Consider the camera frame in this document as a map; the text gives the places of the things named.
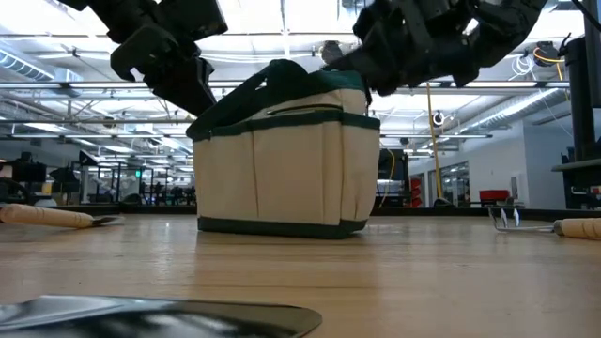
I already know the red bin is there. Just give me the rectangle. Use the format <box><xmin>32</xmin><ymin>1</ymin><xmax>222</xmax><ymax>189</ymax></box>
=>
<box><xmin>478</xmin><ymin>189</ymin><xmax>511</xmax><ymax>204</ymax></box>

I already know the wide scoop trowel wooden handle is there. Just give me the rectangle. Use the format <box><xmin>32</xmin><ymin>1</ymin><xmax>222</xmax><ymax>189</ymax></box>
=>
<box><xmin>0</xmin><ymin>294</ymin><xmax>323</xmax><ymax>338</ymax></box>

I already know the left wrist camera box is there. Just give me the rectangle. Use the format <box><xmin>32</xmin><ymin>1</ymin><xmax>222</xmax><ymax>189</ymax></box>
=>
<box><xmin>159</xmin><ymin>0</ymin><xmax>229</xmax><ymax>39</ymax></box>

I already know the grey desk top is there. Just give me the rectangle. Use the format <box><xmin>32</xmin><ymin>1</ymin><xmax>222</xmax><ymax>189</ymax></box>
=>
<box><xmin>551</xmin><ymin>158</ymin><xmax>601</xmax><ymax>210</ymax></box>

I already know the small trowel wooden handle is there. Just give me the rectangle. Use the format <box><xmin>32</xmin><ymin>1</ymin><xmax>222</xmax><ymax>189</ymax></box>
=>
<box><xmin>0</xmin><ymin>202</ymin><xmax>125</xmax><ymax>230</ymax></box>

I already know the hand rake wooden handle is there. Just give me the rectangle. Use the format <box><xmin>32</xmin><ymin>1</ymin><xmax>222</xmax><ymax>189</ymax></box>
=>
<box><xmin>487</xmin><ymin>207</ymin><xmax>601</xmax><ymax>241</ymax></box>

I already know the ceiling cable reel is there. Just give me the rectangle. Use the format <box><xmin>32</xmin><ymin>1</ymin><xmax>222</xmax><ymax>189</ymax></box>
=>
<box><xmin>320</xmin><ymin>40</ymin><xmax>345</xmax><ymax>65</ymax></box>
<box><xmin>533</xmin><ymin>40</ymin><xmax>561</xmax><ymax>68</ymax></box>

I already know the black cabinet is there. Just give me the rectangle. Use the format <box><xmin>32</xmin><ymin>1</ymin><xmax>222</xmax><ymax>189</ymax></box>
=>
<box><xmin>378</xmin><ymin>148</ymin><xmax>410</xmax><ymax>207</ymax></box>

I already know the beige green canvas gardening bag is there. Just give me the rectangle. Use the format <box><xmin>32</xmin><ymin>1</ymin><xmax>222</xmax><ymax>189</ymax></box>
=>
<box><xmin>186</xmin><ymin>58</ymin><xmax>382</xmax><ymax>240</ymax></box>

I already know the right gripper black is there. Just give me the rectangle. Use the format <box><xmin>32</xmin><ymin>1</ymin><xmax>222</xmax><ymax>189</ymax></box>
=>
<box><xmin>323</xmin><ymin>0</ymin><xmax>476</xmax><ymax>98</ymax></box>

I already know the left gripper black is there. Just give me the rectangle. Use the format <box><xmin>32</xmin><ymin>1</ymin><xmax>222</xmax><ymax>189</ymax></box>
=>
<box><xmin>85</xmin><ymin>0</ymin><xmax>218</xmax><ymax>118</ymax></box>

